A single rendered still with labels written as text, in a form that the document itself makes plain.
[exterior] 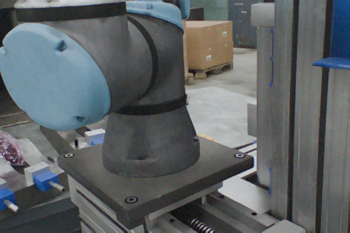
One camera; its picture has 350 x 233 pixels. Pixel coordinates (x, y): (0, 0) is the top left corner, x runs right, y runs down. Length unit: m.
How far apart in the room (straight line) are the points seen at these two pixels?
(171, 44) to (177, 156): 0.15
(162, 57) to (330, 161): 0.25
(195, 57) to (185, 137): 5.23
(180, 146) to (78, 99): 0.21
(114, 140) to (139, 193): 0.09
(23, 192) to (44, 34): 0.67
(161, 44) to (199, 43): 5.20
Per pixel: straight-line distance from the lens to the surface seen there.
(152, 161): 0.55
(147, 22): 0.52
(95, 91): 0.40
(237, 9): 8.49
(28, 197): 1.04
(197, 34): 5.71
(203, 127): 1.43
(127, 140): 0.55
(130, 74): 0.44
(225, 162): 0.59
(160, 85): 0.53
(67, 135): 1.22
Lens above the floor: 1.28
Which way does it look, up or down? 17 degrees down
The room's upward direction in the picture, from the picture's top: 4 degrees counter-clockwise
